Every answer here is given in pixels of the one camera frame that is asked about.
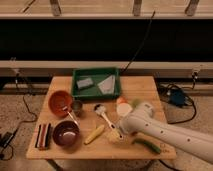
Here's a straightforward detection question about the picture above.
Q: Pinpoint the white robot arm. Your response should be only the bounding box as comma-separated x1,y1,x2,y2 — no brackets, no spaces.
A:
108,102,213,164

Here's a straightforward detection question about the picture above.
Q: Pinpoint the white cylindrical cup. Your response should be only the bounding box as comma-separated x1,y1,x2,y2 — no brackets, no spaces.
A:
116,103,132,117

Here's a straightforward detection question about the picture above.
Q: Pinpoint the small metal cup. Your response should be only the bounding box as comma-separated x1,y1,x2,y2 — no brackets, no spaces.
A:
71,100,83,116

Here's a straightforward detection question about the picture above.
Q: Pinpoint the orange peach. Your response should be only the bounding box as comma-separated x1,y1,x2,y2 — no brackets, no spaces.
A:
116,96,127,104

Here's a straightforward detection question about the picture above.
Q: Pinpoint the green pear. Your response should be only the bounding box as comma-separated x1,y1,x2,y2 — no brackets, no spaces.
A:
131,99,140,108

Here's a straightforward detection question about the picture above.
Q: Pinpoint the green cucumber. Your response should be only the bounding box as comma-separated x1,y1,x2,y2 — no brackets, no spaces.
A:
132,138,161,154

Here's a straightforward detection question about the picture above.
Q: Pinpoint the wooden table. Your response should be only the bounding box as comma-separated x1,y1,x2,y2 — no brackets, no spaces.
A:
26,76,176,160

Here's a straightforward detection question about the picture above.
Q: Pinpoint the dark purple bowl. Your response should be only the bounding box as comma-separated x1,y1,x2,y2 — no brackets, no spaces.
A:
52,121,80,147

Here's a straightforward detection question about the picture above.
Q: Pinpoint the white folded cloth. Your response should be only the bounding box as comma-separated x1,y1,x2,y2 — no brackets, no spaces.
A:
98,75,115,94

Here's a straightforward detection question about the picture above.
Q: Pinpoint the metal spoon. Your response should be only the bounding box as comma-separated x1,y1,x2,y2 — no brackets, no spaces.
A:
62,106,79,126

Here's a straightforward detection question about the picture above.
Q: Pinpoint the grey sponge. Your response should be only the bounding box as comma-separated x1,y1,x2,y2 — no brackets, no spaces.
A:
77,78,93,89

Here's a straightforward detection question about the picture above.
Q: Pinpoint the green plastic tray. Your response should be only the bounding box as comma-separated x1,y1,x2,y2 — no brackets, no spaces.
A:
71,67,121,100

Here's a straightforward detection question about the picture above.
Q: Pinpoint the orange bowl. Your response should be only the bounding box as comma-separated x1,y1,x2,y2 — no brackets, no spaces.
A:
48,90,73,118

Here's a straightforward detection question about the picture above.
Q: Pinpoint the striped block eraser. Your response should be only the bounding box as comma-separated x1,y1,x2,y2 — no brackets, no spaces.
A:
35,123,51,150

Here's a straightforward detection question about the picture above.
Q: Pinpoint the blue power box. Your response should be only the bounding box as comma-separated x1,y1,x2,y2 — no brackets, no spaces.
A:
169,89,185,107

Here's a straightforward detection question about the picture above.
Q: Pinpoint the black pole cable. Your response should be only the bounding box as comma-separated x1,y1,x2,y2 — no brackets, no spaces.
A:
119,10,157,76

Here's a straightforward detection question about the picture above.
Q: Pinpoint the black cable left floor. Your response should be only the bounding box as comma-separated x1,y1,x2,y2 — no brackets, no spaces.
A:
0,71,38,161

